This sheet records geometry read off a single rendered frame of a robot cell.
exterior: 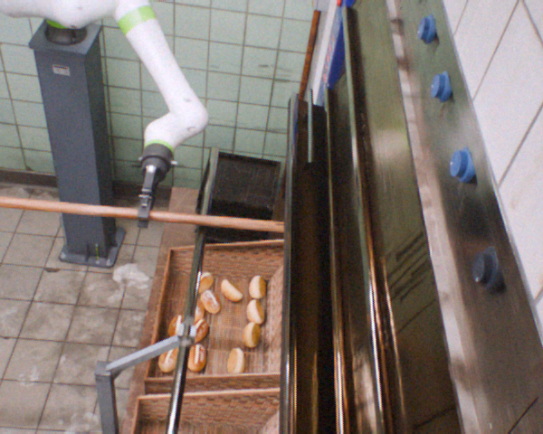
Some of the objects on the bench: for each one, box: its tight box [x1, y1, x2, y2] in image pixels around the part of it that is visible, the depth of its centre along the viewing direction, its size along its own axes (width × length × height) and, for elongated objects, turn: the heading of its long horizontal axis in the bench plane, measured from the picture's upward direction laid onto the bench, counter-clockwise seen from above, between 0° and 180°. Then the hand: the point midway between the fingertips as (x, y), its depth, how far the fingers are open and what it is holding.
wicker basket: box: [143, 239, 284, 395], centre depth 220 cm, size 49×56×28 cm
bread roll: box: [227, 349, 245, 373], centre depth 220 cm, size 6×10×7 cm
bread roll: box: [242, 322, 261, 347], centre depth 228 cm, size 6×10×7 cm
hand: (144, 213), depth 184 cm, fingers closed on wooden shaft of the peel, 3 cm apart
